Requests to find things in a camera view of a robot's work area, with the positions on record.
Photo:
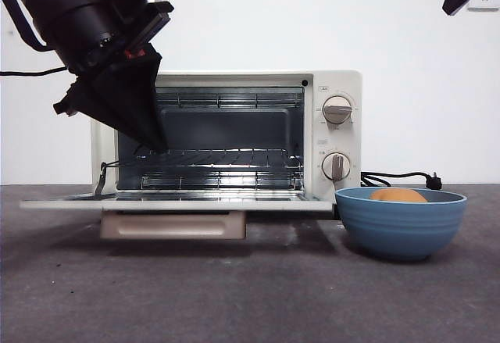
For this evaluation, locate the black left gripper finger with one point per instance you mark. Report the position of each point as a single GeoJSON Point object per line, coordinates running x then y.
{"type": "Point", "coordinates": [113, 104]}
{"type": "Point", "coordinates": [146, 97]}

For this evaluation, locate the cream glass oven door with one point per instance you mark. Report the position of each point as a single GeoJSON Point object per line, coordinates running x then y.
{"type": "Point", "coordinates": [156, 205]}

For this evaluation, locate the beige temperature knob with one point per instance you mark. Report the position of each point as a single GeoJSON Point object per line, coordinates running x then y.
{"type": "Point", "coordinates": [336, 110]}

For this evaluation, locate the beige timer knob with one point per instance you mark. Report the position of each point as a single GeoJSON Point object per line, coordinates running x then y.
{"type": "Point", "coordinates": [335, 166]}

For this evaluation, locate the brown potato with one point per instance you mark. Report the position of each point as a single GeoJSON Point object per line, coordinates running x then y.
{"type": "Point", "coordinates": [398, 195]}

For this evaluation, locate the blue ribbed bowl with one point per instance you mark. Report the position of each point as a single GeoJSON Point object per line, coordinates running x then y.
{"type": "Point", "coordinates": [398, 229]}

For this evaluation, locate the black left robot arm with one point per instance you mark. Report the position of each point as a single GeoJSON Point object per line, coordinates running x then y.
{"type": "Point", "coordinates": [70, 18]}

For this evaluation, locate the cream Toshiba toaster oven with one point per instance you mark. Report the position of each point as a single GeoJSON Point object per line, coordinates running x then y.
{"type": "Point", "coordinates": [353, 136]}

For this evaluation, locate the pale grey left wrist camera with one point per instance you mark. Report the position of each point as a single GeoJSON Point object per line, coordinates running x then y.
{"type": "Point", "coordinates": [152, 26]}

